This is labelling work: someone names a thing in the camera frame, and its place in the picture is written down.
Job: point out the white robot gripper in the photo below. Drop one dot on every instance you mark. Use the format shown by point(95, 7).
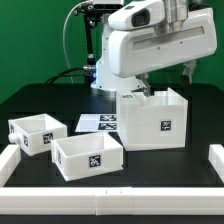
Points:
point(147, 35)

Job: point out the white drawer cabinet housing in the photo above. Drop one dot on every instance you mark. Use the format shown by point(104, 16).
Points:
point(155, 122)

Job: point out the white drawer box with knob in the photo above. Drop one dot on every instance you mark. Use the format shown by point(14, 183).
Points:
point(35, 133)

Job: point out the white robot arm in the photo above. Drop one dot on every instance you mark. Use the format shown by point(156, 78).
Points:
point(105, 79)

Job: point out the white drawer box without knob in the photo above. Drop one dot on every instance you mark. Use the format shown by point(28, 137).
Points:
point(86, 155)

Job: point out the black camera stand pole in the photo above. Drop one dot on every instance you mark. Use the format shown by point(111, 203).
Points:
point(90, 54)

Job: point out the white right fence rail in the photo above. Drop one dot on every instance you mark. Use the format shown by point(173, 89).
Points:
point(216, 158)

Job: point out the white fence rail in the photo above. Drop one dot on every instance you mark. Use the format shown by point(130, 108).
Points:
point(216, 158)
point(112, 201)
point(9, 159)

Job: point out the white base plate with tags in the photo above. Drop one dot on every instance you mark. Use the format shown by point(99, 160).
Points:
point(97, 123)

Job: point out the black camera on stand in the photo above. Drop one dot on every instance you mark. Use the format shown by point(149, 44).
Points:
point(94, 9)

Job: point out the white front fence rail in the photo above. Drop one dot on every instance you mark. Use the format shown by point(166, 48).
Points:
point(112, 201)

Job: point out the white left fence rail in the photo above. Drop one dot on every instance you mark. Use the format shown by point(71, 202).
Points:
point(9, 159)

